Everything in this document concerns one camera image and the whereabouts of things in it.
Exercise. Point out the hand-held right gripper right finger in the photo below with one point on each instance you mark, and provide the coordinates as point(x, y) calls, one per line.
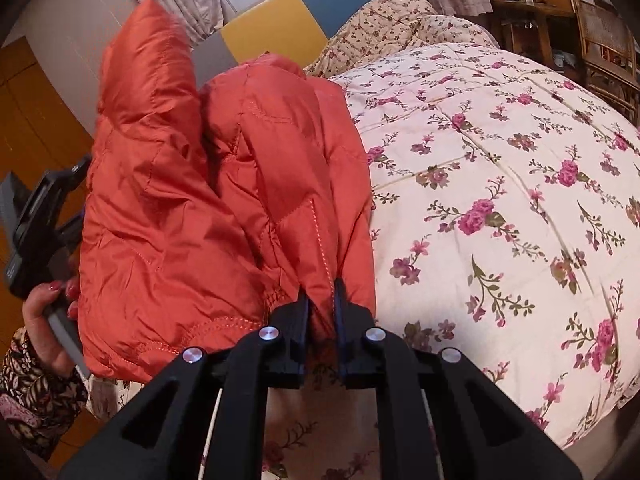
point(341, 315)

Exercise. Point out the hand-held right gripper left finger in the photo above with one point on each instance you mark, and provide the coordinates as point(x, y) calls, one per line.
point(292, 340)

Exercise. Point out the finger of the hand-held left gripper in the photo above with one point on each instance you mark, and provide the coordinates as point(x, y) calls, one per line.
point(70, 172)
point(71, 237)

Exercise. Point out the orange down jacket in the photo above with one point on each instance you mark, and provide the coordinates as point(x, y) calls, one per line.
point(175, 210)

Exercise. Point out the person's left hand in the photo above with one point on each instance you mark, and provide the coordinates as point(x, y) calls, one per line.
point(42, 330)

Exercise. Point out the yellow wooden wardrobe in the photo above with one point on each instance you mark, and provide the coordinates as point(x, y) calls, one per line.
point(40, 110)

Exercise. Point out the white floral quilt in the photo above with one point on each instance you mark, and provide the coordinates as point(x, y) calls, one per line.
point(500, 160)

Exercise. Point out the grey yellow blue headboard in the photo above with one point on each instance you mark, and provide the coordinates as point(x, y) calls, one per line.
point(275, 30)

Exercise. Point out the dark wooden desk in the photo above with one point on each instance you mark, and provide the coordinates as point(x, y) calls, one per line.
point(530, 25)

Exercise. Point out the wooden cane chair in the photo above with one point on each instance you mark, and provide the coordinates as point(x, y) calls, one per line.
point(605, 45)

